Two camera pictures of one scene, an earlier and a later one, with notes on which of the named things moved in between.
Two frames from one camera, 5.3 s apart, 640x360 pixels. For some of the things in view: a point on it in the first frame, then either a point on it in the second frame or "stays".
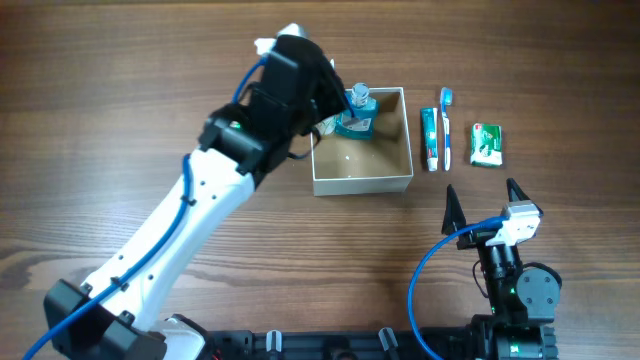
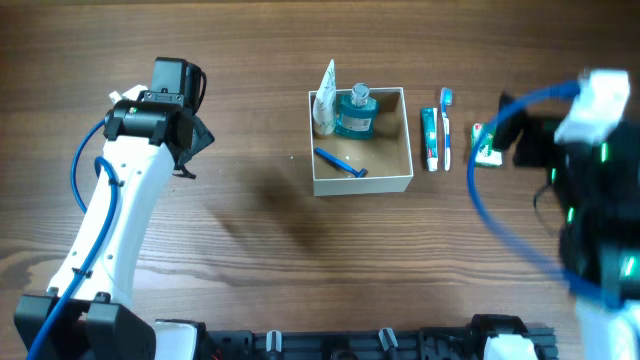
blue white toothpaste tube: [430, 132] stays
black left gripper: [335, 87] → [206, 136]
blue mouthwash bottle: [364, 108] stays
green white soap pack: [486, 144] stays
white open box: [381, 164] stays
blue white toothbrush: [446, 98] stays
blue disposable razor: [349, 104] → [361, 173]
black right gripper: [454, 219] → [536, 131]
